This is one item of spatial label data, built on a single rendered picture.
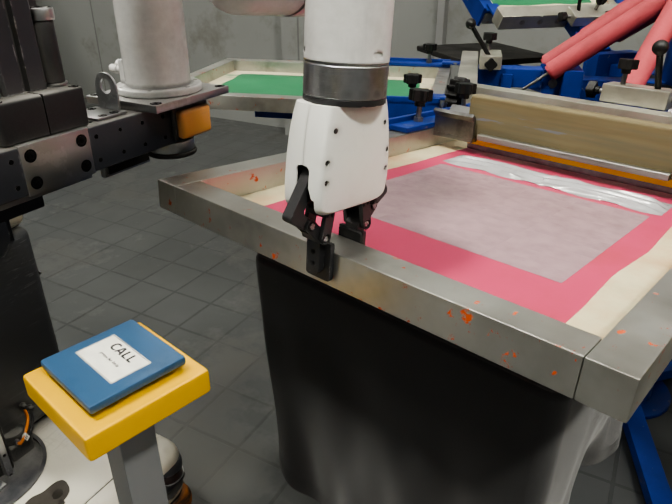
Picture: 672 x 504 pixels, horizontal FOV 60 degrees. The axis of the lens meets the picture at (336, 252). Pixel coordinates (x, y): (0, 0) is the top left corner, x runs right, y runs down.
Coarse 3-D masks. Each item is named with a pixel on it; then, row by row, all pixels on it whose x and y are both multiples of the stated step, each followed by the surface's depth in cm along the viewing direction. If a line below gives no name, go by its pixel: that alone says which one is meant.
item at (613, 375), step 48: (432, 144) 113; (192, 192) 70; (240, 192) 80; (240, 240) 66; (288, 240) 60; (336, 240) 59; (336, 288) 57; (384, 288) 53; (432, 288) 50; (480, 336) 47; (528, 336) 44; (576, 336) 44; (624, 336) 44; (576, 384) 43; (624, 384) 40
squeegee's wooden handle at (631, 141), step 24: (480, 96) 105; (480, 120) 106; (504, 120) 103; (528, 120) 100; (552, 120) 97; (576, 120) 95; (600, 120) 92; (624, 120) 90; (552, 144) 98; (576, 144) 96; (600, 144) 93; (624, 144) 91; (648, 144) 88
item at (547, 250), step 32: (544, 192) 89; (640, 192) 91; (480, 224) 75; (512, 224) 75; (544, 224) 76; (576, 224) 77; (608, 224) 77; (640, 224) 78; (416, 256) 65; (448, 256) 65; (480, 256) 66; (512, 256) 66; (544, 256) 66; (576, 256) 67; (608, 256) 67; (640, 256) 68; (480, 288) 58; (512, 288) 59; (544, 288) 59; (576, 288) 59
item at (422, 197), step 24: (408, 168) 98; (432, 168) 98; (456, 168) 99; (528, 168) 101; (552, 168) 102; (408, 192) 86; (432, 192) 86; (456, 192) 87; (480, 192) 87; (504, 192) 88; (336, 216) 75; (384, 216) 76; (408, 216) 76; (432, 216) 77; (456, 216) 77; (384, 240) 68; (408, 240) 69
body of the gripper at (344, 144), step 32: (320, 128) 49; (352, 128) 51; (384, 128) 55; (288, 160) 52; (320, 160) 50; (352, 160) 52; (384, 160) 56; (288, 192) 53; (320, 192) 51; (352, 192) 54
